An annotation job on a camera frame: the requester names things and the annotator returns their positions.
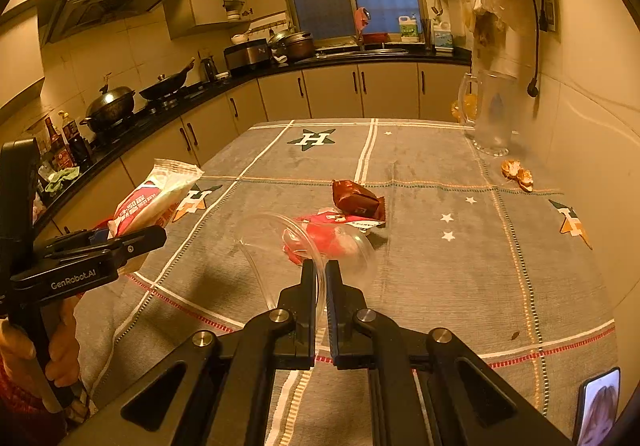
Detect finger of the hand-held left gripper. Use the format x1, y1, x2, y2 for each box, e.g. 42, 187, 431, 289
87, 225, 168, 261

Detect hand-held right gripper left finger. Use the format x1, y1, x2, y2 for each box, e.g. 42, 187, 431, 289
60, 259, 321, 446

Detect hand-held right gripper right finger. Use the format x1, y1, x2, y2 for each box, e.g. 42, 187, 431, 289
324, 260, 576, 446

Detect white wrapper with red print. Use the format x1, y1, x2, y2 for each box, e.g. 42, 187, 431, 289
107, 159, 205, 238

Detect red white snack packet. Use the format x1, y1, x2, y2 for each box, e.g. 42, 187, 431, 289
281, 221, 373, 263

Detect clear plastic bowl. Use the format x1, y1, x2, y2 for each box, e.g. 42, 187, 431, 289
235, 212, 375, 327

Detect brown snack packet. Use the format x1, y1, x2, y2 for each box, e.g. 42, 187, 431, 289
331, 179, 386, 222

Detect person's left forearm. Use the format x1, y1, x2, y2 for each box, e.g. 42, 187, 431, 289
0, 361, 96, 446

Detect person's left hand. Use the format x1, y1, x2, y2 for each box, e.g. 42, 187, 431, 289
0, 299, 82, 389

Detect grey star print tablecloth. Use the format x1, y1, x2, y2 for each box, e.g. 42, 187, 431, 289
65, 119, 621, 446

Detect green cloth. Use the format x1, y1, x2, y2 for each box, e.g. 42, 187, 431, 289
45, 167, 81, 192

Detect dark lidded cooking pot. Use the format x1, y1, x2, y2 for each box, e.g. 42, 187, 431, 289
80, 85, 137, 132

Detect black wok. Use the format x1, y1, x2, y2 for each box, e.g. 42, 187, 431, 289
139, 57, 197, 101

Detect black kitchen countertop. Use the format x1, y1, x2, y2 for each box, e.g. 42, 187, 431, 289
30, 46, 473, 227

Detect beige lower kitchen cabinets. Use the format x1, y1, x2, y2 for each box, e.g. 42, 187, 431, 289
45, 61, 471, 237

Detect yellow plastic bag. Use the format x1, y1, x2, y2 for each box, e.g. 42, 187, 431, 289
451, 94, 478, 122

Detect black range hood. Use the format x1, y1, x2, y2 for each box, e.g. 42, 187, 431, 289
37, 0, 192, 44

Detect clear glass pitcher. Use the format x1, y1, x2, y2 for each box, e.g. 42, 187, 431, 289
457, 69, 518, 157

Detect metal steamer pot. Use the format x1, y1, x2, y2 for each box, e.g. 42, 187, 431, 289
268, 29, 316, 61

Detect stack of bowls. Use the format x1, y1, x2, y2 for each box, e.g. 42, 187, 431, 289
221, 0, 247, 22

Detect white green detergent bottle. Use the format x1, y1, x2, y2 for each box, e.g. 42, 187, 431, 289
398, 14, 420, 43

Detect white blue bottle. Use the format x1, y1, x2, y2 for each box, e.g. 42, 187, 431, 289
432, 21, 455, 50

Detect smartphone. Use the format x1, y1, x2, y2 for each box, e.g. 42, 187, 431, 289
572, 367, 622, 446

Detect black power cable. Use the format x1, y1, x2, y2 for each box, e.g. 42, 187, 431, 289
522, 0, 546, 98

